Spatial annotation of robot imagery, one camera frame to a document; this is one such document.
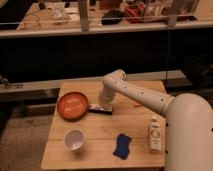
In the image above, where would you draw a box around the black rectangular eraser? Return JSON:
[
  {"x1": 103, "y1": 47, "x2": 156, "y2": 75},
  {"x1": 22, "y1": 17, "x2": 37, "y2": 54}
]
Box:
[{"x1": 88, "y1": 104, "x2": 113, "y2": 115}]

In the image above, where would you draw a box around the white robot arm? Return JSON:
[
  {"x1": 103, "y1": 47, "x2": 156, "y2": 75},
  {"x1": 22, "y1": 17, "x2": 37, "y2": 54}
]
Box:
[{"x1": 99, "y1": 69, "x2": 213, "y2": 171}]

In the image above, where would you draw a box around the orange plate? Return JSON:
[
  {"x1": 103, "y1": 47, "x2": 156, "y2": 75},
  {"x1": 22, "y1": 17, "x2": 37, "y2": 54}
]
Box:
[{"x1": 57, "y1": 92, "x2": 89, "y2": 120}]

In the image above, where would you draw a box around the blue sponge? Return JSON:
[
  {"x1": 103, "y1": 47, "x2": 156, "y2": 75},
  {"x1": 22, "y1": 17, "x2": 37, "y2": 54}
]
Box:
[{"x1": 113, "y1": 134, "x2": 131, "y2": 160}]

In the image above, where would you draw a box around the white cup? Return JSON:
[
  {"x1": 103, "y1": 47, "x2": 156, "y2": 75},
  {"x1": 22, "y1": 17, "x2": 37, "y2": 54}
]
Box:
[{"x1": 64, "y1": 129, "x2": 85, "y2": 154}]

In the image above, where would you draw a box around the black bowl on shelf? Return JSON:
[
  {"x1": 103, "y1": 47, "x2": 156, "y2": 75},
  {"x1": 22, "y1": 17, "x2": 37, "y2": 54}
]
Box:
[{"x1": 101, "y1": 10, "x2": 124, "y2": 25}]

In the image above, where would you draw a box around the red and white clutter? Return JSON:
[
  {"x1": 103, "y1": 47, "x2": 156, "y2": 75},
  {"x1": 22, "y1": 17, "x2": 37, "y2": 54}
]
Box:
[{"x1": 120, "y1": 0, "x2": 173, "y2": 23}]

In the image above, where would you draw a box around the metal shelf post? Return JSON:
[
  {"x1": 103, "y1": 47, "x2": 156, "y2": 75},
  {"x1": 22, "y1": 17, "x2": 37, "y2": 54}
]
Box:
[{"x1": 78, "y1": 0, "x2": 89, "y2": 31}]

